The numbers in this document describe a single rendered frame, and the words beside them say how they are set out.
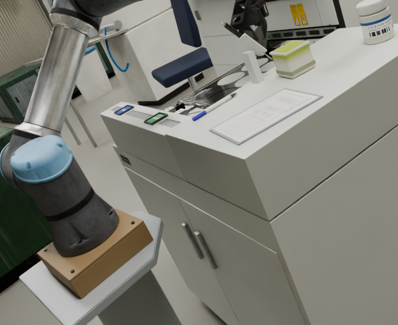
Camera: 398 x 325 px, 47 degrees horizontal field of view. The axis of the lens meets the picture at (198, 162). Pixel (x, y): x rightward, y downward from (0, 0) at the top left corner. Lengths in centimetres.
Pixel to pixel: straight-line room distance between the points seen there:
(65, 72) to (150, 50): 391
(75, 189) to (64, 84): 27
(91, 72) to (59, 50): 578
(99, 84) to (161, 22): 213
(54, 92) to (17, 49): 828
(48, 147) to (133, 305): 40
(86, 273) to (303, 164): 48
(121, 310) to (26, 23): 863
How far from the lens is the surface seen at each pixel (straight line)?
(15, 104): 745
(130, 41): 490
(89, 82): 693
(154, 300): 112
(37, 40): 951
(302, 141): 92
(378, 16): 119
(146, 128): 126
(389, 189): 115
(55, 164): 95
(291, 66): 115
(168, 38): 514
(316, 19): 151
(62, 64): 111
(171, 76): 355
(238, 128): 98
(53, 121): 110
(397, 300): 130
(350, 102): 100
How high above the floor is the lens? 132
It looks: 23 degrees down
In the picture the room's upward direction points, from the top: 24 degrees counter-clockwise
